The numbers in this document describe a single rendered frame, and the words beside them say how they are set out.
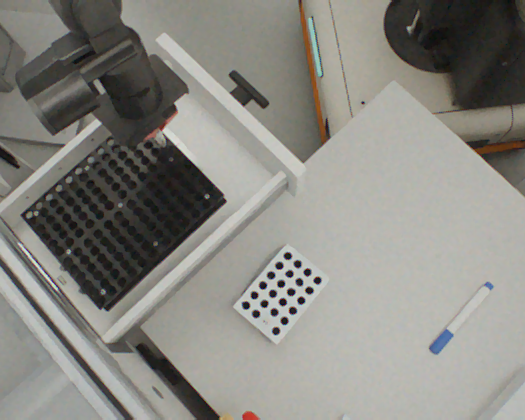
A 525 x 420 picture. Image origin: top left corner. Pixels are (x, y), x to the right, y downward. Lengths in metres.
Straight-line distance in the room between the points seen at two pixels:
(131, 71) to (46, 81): 0.08
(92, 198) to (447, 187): 0.54
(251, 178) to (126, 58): 0.33
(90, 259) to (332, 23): 1.05
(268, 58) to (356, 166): 1.00
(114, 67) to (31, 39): 1.48
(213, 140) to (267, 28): 1.11
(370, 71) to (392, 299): 0.80
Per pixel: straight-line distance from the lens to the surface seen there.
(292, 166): 0.73
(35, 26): 2.07
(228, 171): 0.83
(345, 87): 1.51
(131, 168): 0.79
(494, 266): 0.93
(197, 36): 1.92
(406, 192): 0.92
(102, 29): 0.53
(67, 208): 0.80
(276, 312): 0.86
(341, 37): 1.58
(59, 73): 0.57
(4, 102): 1.97
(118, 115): 0.66
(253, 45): 1.89
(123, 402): 0.66
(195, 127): 0.86
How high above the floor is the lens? 1.62
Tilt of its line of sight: 75 degrees down
